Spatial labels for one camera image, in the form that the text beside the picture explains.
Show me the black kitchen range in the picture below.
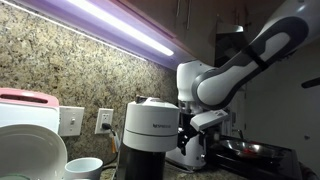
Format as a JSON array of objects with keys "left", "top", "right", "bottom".
[{"left": 205, "top": 133, "right": 303, "bottom": 180}]

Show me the wooden upper cabinet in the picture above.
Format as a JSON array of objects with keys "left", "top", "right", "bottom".
[{"left": 126, "top": 0, "right": 278, "bottom": 71}]

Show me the white wall outlet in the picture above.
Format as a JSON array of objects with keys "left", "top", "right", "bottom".
[{"left": 94, "top": 108, "right": 115, "bottom": 136}]

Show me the black power plug cord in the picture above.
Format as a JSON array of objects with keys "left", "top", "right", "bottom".
[{"left": 101, "top": 122, "right": 122, "bottom": 169}]

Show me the metal frying pan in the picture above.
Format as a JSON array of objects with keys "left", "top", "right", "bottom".
[{"left": 219, "top": 138, "right": 283, "bottom": 160}]

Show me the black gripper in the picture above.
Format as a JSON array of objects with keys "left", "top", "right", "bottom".
[{"left": 177, "top": 111, "right": 202, "bottom": 157}]

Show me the pale green dish rim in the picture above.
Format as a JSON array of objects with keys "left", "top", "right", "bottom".
[{"left": 0, "top": 173, "right": 32, "bottom": 180}]

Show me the white light switch plate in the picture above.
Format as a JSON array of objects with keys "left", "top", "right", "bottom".
[{"left": 58, "top": 105, "right": 86, "bottom": 138}]

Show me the white Nespresso coffee machine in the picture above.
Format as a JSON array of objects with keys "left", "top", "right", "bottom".
[{"left": 116, "top": 95, "right": 181, "bottom": 180}]

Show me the black rod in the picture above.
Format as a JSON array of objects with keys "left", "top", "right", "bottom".
[{"left": 300, "top": 76, "right": 320, "bottom": 90}]

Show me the white ceramic mug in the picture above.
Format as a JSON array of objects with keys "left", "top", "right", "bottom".
[{"left": 63, "top": 157, "right": 104, "bottom": 180}]

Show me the pink cutting board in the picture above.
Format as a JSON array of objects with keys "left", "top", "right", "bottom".
[{"left": 0, "top": 87, "right": 60, "bottom": 109}]

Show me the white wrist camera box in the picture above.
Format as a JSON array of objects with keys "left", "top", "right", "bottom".
[{"left": 189, "top": 109, "right": 230, "bottom": 132}]

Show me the under-cabinet light strip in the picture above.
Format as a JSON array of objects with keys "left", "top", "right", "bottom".
[{"left": 64, "top": 0, "right": 175, "bottom": 58}]

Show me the upper cabinet metal handle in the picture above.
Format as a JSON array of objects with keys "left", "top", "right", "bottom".
[
  {"left": 185, "top": 0, "right": 193, "bottom": 31},
  {"left": 175, "top": 0, "right": 182, "bottom": 18}
]

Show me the white cutting board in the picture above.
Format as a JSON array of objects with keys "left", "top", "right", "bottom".
[{"left": 0, "top": 101, "right": 61, "bottom": 134}]

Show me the silver range hood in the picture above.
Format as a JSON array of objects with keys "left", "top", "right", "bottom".
[{"left": 215, "top": 23, "right": 245, "bottom": 35}]

